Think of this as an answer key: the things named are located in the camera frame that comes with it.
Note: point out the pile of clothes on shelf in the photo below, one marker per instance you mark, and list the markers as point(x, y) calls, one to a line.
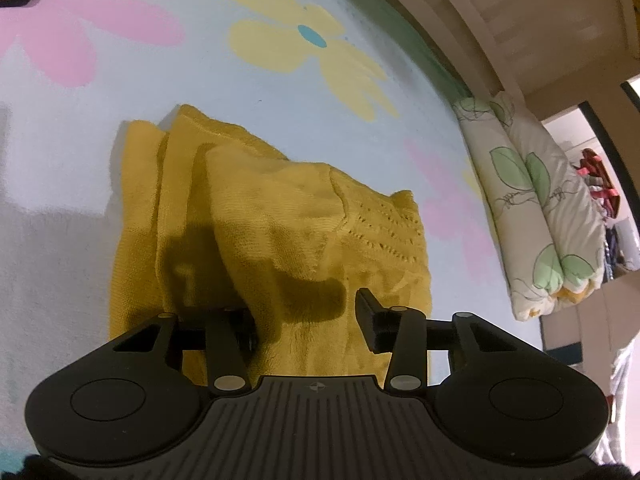
point(601, 187)

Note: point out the floral bed sheet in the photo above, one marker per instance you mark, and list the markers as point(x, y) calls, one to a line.
point(75, 72)

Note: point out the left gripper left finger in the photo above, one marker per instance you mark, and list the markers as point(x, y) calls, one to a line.
point(231, 341)

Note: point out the yellow knit sweater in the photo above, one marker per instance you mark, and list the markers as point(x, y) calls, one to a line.
point(213, 217)

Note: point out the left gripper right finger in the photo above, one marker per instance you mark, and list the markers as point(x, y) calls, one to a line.
point(399, 331)

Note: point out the floral folded duvet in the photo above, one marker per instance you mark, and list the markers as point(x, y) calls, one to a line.
point(550, 230)

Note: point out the wooden headboard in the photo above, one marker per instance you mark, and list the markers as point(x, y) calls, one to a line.
point(553, 54)

